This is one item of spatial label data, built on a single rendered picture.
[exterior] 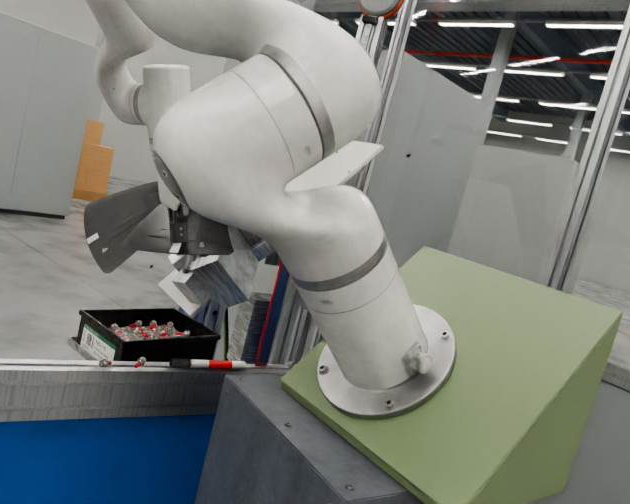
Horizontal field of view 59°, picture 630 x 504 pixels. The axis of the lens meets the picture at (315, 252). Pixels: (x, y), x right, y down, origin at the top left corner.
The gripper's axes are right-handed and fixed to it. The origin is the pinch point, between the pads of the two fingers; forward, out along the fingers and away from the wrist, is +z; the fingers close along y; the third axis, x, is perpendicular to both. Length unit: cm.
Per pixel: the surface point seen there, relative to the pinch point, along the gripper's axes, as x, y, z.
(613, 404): -77, -50, 38
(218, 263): -9.2, 3.1, 9.1
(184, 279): -5.7, 16.5, 16.3
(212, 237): -6.9, 0.0, 2.2
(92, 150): -133, 821, 77
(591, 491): -71, -52, 57
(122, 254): 5.1, 29.1, 11.7
